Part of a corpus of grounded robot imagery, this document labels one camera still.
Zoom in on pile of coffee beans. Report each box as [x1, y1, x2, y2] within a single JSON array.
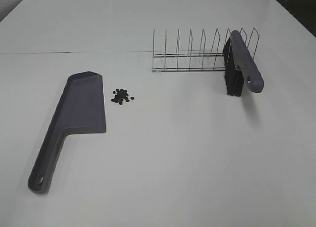
[[111, 88, 135, 105]]

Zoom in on grey plastic dustpan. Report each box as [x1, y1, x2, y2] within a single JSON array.
[[28, 71, 106, 194]]

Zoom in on metal wire dish rack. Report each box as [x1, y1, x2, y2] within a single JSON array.
[[151, 27, 260, 74]]

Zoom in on grey hand brush black bristles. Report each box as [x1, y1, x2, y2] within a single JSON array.
[[223, 30, 264, 97]]

